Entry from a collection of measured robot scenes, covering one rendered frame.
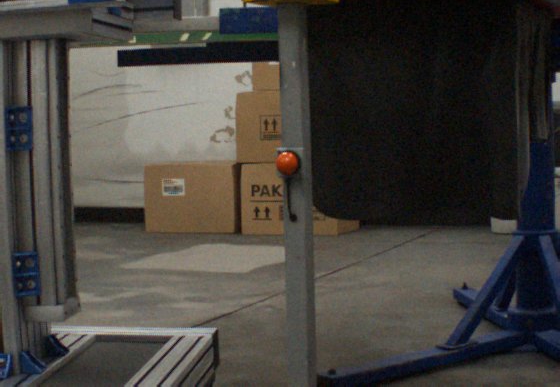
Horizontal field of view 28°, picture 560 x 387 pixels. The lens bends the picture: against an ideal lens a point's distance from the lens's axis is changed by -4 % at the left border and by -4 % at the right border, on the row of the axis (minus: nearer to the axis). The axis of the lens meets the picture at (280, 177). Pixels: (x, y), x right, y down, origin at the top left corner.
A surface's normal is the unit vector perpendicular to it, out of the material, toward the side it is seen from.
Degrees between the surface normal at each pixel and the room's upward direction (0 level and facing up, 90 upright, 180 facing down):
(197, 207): 90
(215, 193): 90
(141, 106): 90
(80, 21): 90
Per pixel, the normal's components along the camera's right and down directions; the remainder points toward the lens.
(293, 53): -0.39, 0.07
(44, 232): -0.11, 0.06
